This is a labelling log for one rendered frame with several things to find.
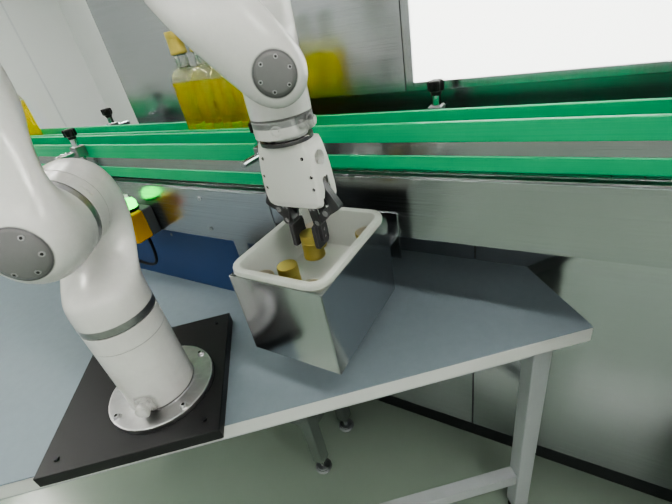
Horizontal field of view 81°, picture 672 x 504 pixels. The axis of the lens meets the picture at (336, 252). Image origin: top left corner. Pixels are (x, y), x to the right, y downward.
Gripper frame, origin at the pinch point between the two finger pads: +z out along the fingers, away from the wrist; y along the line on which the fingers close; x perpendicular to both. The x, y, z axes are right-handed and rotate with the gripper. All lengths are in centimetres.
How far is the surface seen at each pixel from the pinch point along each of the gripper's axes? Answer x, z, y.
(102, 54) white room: -338, -31, 555
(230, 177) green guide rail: -9.1, -4.6, 23.4
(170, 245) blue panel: -10, 16, 54
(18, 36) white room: -268, -69, 605
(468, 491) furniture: -11, 83, -22
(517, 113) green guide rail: -25.5, -10.2, -26.2
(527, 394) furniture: -20, 49, -33
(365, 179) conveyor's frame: -16.6, -1.9, -2.5
